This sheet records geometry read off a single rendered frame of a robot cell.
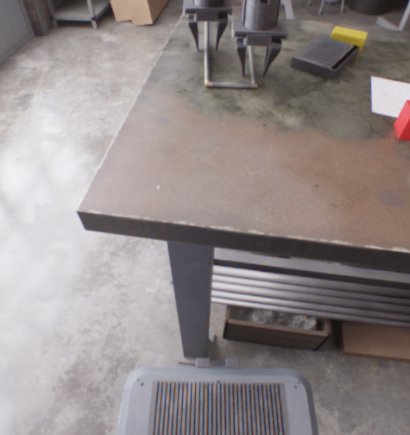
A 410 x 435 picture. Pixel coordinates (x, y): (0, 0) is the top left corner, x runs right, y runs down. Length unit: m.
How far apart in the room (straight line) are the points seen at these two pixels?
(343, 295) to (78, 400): 0.96
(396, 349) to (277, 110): 1.03
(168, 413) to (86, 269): 0.75
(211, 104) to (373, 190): 0.32
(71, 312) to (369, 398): 1.14
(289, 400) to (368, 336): 0.50
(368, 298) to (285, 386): 0.42
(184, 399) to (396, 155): 0.76
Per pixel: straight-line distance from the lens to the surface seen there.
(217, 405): 0.95
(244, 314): 1.20
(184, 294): 0.74
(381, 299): 1.22
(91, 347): 1.32
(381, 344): 1.38
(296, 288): 1.13
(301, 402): 0.99
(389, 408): 1.37
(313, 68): 0.77
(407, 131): 0.64
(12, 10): 3.54
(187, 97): 0.65
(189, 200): 0.44
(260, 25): 0.66
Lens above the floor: 1.21
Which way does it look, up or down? 51 degrees down
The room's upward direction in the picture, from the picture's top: 1 degrees clockwise
